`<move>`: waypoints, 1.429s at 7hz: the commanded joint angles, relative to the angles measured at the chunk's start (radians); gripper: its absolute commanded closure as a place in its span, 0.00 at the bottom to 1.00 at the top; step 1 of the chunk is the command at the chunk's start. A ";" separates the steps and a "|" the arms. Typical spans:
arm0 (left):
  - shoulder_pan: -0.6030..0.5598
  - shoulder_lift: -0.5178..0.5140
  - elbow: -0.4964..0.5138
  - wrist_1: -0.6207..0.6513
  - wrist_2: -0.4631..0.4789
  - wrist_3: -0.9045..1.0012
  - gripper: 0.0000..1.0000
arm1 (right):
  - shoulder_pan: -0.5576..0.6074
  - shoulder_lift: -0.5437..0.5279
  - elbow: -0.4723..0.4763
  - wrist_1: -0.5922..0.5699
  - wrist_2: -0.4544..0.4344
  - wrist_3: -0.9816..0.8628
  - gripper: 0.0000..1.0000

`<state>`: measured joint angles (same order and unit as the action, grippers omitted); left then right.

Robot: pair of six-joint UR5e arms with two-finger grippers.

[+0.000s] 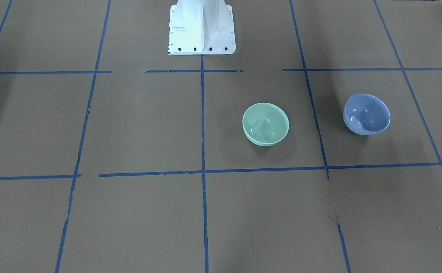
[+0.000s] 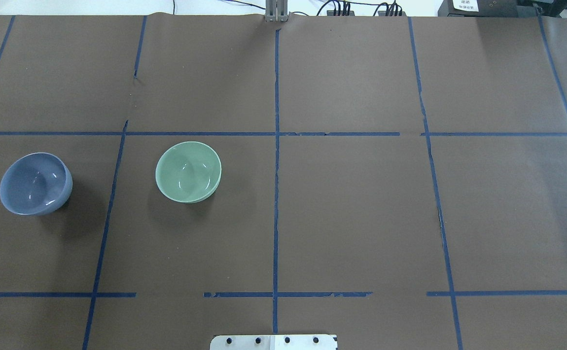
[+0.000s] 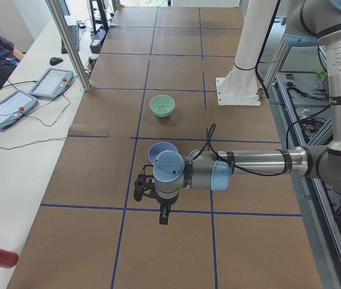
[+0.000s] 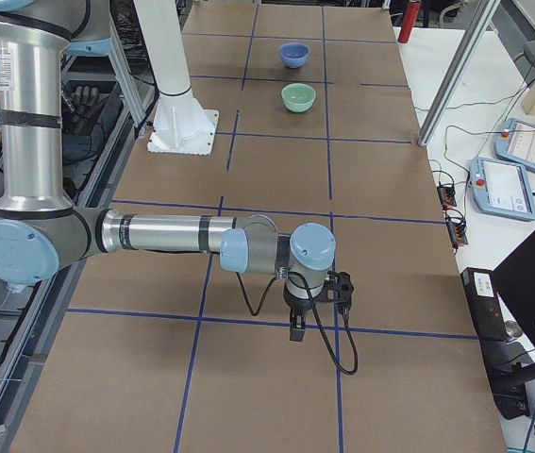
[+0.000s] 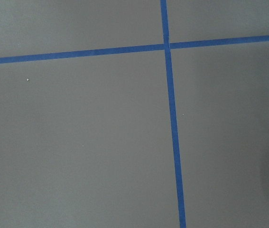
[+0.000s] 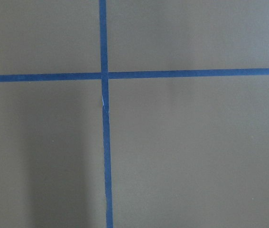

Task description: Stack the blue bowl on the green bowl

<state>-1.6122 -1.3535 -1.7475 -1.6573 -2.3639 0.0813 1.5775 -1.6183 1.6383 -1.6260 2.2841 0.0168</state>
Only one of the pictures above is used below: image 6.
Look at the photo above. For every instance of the brown paper table cover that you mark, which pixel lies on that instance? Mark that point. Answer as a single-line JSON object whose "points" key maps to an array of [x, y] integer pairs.
{"points": [[186, 152]]}

